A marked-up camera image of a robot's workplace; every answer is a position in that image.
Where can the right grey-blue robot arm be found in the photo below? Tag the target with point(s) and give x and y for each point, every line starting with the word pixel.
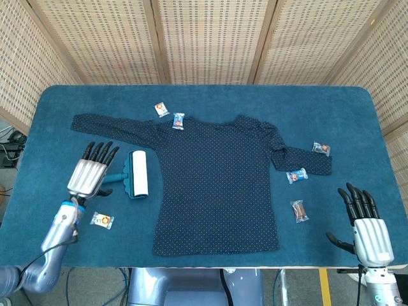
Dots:
pixel 381 287

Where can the white red snack packet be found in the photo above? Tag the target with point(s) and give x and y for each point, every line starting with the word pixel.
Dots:
pixel 161 109

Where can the teal plush table cover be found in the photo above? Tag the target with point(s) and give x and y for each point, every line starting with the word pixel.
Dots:
pixel 223 99

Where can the yellow floor tape strip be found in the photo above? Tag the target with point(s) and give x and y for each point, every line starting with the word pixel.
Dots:
pixel 324 287

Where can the woven bamboo folding screen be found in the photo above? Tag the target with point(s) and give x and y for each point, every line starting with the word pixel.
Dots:
pixel 210 41

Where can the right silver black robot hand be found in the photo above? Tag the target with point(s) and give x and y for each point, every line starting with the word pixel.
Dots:
pixel 373 242

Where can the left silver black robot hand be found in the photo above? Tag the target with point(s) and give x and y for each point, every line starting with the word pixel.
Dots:
pixel 86 175

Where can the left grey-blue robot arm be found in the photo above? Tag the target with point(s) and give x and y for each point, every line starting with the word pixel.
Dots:
pixel 57 229

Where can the teal white lint roller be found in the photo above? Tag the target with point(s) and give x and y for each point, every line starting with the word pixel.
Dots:
pixel 140 173

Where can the blue white snack packet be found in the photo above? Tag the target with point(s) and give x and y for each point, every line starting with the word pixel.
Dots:
pixel 178 121

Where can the grey-blue robot torso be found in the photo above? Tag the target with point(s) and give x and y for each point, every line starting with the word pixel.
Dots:
pixel 191 287

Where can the dark clear snack packet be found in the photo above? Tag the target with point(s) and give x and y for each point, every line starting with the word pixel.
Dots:
pixel 321 148

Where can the large blue snack packet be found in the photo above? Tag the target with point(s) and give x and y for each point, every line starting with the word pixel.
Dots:
pixel 297 176

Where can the brown snack in clear wrapper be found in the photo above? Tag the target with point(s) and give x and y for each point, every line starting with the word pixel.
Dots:
pixel 299 211

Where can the dark blue polka dot shirt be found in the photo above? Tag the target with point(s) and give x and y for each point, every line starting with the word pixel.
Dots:
pixel 216 191

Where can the yellow white snack packet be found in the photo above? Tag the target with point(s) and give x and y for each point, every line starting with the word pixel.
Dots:
pixel 102 220

